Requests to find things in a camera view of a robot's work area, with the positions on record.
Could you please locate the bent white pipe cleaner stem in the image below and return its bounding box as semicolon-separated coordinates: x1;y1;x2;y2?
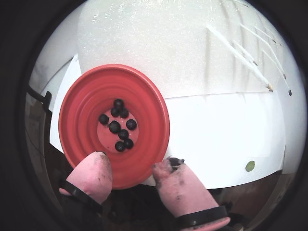
240;23;287;80

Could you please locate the pink tipped gripper finger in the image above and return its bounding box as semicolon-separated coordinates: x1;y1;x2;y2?
59;151;113;231
152;156;231;231

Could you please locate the thick white pipe cleaner stem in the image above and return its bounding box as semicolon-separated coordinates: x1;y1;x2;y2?
206;25;274;93

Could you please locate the white paper sheet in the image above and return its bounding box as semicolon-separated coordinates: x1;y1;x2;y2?
49;55;287;190

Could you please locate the red collapsible silicone cup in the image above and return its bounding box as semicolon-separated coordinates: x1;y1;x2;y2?
59;64;170;190

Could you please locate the white foam board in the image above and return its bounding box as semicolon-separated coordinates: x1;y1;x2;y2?
77;0;289;99

